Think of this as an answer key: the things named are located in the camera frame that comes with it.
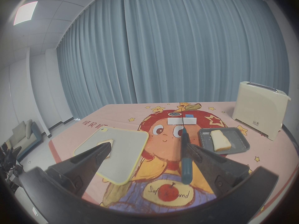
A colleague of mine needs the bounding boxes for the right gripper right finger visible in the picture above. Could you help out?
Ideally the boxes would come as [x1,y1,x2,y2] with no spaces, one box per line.
[186,143,249,197]

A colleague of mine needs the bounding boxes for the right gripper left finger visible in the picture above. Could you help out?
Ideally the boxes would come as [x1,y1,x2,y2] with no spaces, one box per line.
[45,142,112,198]

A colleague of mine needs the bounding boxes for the half slice of bread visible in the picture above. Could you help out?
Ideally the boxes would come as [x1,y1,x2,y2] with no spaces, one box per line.
[97,139,115,159]
[210,130,232,152]

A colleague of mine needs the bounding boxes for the cream toaster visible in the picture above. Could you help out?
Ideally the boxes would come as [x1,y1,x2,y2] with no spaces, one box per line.
[232,81,291,141]

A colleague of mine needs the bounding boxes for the dark grey tray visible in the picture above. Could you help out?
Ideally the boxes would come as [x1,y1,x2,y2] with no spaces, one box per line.
[198,127,250,156]

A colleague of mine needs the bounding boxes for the cutting board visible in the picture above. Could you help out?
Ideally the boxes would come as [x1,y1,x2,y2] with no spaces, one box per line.
[74,126,149,185]

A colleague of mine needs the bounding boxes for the white knife rest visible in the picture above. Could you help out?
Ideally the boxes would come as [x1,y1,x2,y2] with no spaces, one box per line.
[168,118,197,125]

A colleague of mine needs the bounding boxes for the beige sofa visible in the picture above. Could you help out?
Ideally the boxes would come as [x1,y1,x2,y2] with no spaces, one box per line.
[5,119,43,161]

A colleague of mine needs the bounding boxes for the black office chair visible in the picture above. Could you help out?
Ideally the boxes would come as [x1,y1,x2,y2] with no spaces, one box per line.
[0,142,24,191]

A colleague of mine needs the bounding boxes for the blue curtain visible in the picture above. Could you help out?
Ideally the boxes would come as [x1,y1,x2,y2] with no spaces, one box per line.
[56,0,288,119]

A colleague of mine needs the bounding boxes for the ceiling light panel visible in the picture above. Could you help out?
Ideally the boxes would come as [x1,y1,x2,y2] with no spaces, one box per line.
[14,1,38,25]

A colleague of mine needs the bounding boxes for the knife with blue-green handle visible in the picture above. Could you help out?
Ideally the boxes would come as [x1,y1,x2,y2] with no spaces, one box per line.
[180,102,193,185]

